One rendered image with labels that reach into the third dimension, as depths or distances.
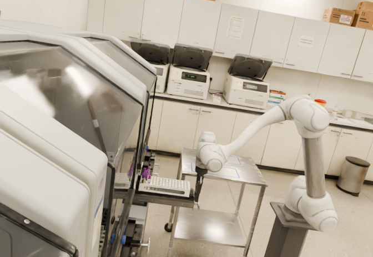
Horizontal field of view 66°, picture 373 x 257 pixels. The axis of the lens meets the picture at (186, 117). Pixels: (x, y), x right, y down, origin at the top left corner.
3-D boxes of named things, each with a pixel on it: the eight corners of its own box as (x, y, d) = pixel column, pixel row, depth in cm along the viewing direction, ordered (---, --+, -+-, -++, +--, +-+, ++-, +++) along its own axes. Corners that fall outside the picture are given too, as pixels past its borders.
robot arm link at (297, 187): (301, 201, 199) (310, 172, 193) (316, 217, 182) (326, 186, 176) (280, 199, 197) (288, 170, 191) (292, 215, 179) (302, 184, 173)
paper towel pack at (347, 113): (345, 116, 455) (347, 110, 453) (341, 114, 466) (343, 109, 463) (360, 119, 456) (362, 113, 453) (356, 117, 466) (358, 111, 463)
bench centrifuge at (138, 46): (122, 87, 386) (127, 38, 368) (130, 80, 445) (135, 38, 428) (163, 94, 388) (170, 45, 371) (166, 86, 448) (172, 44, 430)
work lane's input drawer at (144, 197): (74, 196, 164) (75, 182, 162) (82, 184, 178) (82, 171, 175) (200, 212, 170) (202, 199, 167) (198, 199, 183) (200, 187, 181)
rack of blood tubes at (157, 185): (137, 192, 167) (139, 182, 165) (140, 184, 176) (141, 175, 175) (188, 199, 169) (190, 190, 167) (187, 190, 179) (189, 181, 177)
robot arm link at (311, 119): (322, 211, 181) (344, 234, 160) (297, 217, 180) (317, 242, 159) (313, 94, 157) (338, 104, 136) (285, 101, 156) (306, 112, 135)
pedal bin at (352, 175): (344, 195, 391) (356, 164, 379) (330, 181, 428) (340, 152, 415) (366, 198, 394) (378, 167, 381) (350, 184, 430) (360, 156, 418)
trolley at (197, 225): (160, 268, 218) (177, 171, 196) (163, 229, 263) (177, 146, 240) (246, 278, 223) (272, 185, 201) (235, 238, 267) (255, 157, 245)
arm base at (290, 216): (299, 205, 205) (301, 198, 204) (313, 225, 184) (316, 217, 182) (275, 201, 204) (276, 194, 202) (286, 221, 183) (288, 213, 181)
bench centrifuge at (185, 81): (166, 94, 389) (174, 43, 370) (167, 86, 449) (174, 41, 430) (206, 101, 394) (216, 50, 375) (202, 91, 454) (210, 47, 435)
